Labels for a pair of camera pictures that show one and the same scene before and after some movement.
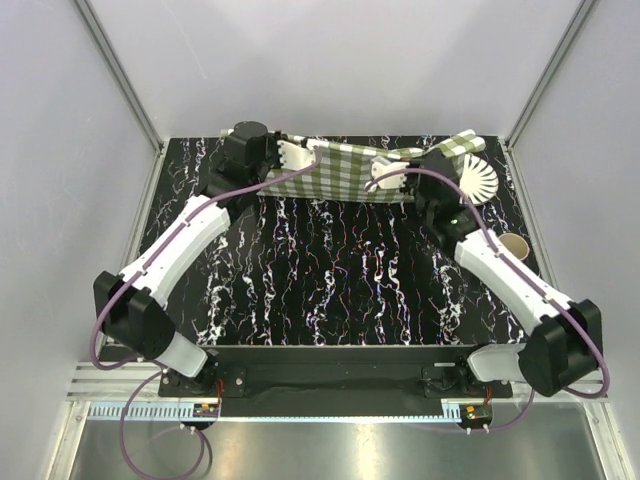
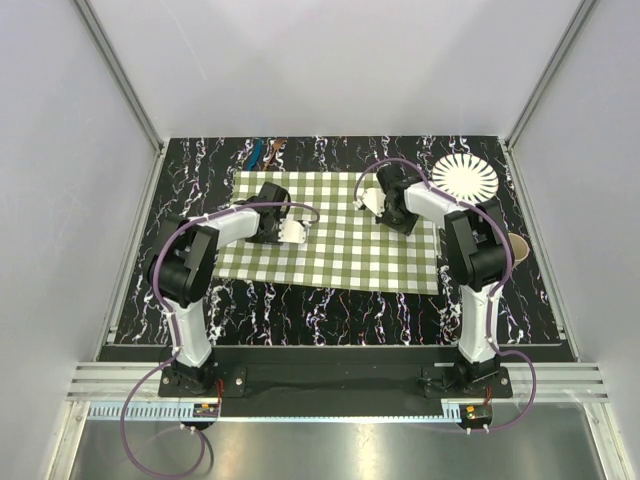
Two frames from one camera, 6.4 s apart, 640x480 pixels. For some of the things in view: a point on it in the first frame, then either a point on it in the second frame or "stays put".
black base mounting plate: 340,374 stays put
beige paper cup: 517,245 stays put
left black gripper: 271,140 → 272,239
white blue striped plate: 478,180 stays put
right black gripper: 408,187 → 403,229
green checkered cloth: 344,170 → 344,249
